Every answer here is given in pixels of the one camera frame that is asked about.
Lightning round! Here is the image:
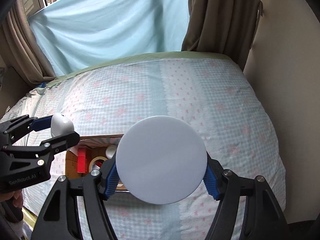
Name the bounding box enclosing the white earbuds case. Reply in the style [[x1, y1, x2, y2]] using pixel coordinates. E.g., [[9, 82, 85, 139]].
[[50, 113, 74, 138]]

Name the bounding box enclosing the red small carton box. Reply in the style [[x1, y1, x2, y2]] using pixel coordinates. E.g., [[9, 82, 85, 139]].
[[76, 147, 92, 174]]

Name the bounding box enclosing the yellow tape roll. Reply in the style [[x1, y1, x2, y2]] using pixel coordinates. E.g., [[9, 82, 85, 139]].
[[88, 156, 107, 172]]

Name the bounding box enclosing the white pill bottle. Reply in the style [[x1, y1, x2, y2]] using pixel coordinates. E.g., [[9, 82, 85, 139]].
[[105, 145, 117, 159]]

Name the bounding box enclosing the white lid jar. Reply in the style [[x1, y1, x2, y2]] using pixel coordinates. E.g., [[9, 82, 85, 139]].
[[116, 116, 207, 205]]

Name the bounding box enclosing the red lid small jar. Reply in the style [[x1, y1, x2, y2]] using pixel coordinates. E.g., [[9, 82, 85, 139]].
[[92, 160, 103, 170]]

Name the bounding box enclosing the person's left hand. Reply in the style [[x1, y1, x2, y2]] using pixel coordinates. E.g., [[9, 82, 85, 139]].
[[0, 190, 23, 208]]

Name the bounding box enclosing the beige headboard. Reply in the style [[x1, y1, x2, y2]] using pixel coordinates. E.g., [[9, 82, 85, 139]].
[[0, 67, 31, 118]]

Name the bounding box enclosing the open cardboard box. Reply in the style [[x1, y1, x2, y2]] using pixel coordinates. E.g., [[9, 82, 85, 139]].
[[65, 134, 123, 179]]

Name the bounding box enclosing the left brown curtain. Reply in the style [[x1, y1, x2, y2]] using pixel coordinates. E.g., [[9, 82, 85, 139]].
[[1, 0, 56, 87]]

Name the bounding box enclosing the brown curtain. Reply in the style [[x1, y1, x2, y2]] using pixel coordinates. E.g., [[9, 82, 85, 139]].
[[1, 0, 56, 87], [182, 0, 263, 70]]

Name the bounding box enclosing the floral checked bed sheet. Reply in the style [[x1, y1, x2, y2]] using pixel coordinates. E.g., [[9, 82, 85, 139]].
[[1, 52, 286, 239]]

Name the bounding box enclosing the light blue hanging sheet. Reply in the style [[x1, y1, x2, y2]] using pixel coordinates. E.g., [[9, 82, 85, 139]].
[[28, 0, 189, 76]]

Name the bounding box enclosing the right brown curtain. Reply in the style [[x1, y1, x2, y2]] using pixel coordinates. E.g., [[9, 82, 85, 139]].
[[182, 0, 263, 70]]

